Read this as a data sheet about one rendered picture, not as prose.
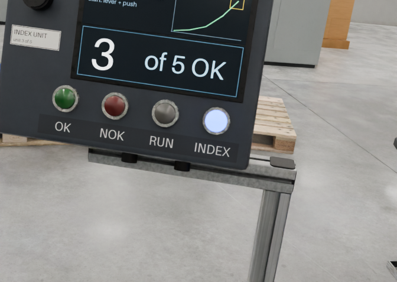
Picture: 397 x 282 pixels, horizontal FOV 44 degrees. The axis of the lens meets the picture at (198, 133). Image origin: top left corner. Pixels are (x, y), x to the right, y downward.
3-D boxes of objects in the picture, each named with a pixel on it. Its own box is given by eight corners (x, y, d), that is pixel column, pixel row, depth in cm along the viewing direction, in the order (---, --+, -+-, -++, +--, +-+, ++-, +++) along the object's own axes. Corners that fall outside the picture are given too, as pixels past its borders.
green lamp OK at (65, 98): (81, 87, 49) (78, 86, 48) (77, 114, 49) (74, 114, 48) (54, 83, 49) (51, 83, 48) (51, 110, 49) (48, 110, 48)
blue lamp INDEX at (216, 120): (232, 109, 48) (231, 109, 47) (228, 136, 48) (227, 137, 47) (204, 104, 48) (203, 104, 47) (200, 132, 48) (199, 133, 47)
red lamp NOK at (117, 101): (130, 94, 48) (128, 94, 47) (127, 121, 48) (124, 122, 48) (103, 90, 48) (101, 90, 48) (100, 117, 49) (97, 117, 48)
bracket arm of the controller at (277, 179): (290, 183, 58) (295, 159, 57) (292, 194, 55) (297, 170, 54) (95, 152, 60) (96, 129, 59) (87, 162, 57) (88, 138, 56)
